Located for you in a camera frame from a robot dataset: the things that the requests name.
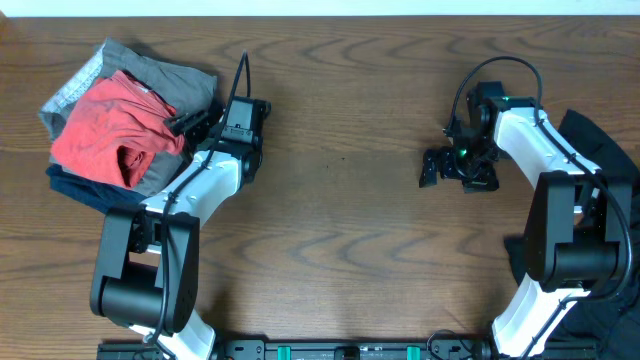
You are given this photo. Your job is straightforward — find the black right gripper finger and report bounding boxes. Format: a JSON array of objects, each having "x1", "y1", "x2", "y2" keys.
[
  {"x1": 462, "y1": 179, "x2": 499, "y2": 193},
  {"x1": 419, "y1": 149, "x2": 439, "y2": 188}
]

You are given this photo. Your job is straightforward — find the black garment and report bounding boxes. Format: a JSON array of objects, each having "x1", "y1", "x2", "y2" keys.
[{"x1": 503, "y1": 109, "x2": 640, "y2": 360}]

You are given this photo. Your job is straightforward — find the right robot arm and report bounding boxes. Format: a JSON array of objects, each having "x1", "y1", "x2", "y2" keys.
[{"x1": 419, "y1": 82, "x2": 632, "y2": 359}]

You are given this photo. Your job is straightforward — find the folded navy garment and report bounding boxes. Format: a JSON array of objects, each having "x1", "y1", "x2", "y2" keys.
[{"x1": 45, "y1": 99, "x2": 225, "y2": 215}]

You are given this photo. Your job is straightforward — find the folded grey shorts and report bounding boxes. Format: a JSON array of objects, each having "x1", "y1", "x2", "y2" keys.
[{"x1": 38, "y1": 38, "x2": 219, "y2": 197}]

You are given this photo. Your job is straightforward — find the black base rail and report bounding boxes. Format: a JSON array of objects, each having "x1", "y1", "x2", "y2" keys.
[{"x1": 96, "y1": 331, "x2": 598, "y2": 360}]

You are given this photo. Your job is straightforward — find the red printed t-shirt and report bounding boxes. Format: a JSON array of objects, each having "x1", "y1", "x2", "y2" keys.
[{"x1": 51, "y1": 70, "x2": 185, "y2": 190}]

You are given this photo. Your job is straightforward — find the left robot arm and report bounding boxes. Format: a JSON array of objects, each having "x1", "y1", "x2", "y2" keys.
[{"x1": 90, "y1": 97, "x2": 271, "y2": 359}]

